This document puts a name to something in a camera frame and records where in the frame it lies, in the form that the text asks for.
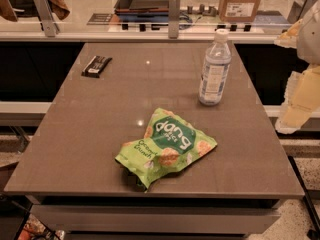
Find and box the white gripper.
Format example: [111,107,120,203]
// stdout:
[274,1,320,134]

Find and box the green rice chip bag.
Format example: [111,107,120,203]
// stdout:
[115,108,217,189]

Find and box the black rxbar chocolate bar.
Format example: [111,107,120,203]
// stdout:
[81,56,112,78]

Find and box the clear plastic water bottle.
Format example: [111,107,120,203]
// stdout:
[199,29,231,106]

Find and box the cardboard box with label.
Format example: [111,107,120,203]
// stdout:
[218,0,261,22]

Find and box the brown cloth on chair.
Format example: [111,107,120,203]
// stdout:
[0,0,70,22]

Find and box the right metal glass bracket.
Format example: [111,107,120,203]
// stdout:
[287,0,318,24]

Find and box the metal glass bracket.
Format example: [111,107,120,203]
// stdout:
[168,0,180,39]
[33,0,59,37]
[287,0,318,24]

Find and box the middle metal glass bracket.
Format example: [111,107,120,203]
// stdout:
[168,0,180,39]

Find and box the left metal glass bracket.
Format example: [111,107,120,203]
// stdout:
[33,0,59,37]

